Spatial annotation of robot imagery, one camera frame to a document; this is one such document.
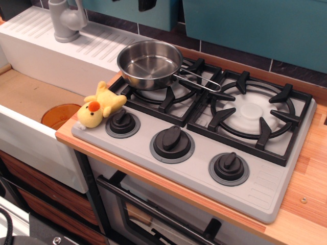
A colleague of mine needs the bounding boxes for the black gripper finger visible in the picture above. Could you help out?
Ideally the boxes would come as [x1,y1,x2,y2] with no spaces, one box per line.
[138,0,156,12]

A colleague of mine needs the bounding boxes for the stainless steel pan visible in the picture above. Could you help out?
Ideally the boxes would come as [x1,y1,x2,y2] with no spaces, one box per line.
[117,40,222,93]

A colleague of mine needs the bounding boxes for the black left stove knob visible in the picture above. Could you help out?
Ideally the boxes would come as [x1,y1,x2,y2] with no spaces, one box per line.
[105,110,141,139]

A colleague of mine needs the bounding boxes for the black stove knob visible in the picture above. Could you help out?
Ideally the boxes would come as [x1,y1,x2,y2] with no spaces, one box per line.
[105,110,141,139]
[150,125,195,164]
[208,152,250,187]

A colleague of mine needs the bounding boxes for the black middle stove knob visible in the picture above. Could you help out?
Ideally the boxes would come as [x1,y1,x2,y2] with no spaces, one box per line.
[150,125,195,164]

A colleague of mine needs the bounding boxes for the grey toy stove top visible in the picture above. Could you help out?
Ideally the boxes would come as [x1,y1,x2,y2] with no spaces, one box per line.
[71,47,318,225]

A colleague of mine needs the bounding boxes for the black right stove knob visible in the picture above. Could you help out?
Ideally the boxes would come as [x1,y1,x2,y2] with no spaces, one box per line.
[208,152,250,187]

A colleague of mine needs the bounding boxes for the grey toy faucet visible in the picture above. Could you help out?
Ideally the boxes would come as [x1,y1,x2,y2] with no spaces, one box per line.
[48,0,88,43]

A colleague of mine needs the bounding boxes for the black left burner grate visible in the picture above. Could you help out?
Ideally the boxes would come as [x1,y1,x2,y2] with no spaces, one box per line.
[109,58,222,127]

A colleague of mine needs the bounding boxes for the black burner grate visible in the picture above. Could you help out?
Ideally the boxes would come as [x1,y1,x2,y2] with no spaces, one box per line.
[109,58,222,127]
[187,70,316,166]

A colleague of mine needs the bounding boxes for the yellow stuffed duck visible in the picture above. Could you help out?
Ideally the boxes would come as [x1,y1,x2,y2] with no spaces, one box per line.
[77,81,127,130]

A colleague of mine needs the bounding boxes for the white toy sink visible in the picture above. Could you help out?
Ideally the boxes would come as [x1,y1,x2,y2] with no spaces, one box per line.
[1,7,144,193]

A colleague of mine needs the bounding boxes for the black right burner grate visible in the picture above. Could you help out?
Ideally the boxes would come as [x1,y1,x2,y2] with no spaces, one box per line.
[187,70,316,166]

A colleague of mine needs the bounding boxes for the wooden drawer front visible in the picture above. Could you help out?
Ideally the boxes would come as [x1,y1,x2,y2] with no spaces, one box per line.
[1,152,109,244]

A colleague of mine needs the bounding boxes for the oven door with handle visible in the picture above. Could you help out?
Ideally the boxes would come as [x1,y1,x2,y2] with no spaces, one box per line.
[96,171,260,244]

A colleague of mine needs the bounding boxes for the black braided cable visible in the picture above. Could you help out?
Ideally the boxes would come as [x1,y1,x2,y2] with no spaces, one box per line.
[0,208,13,245]

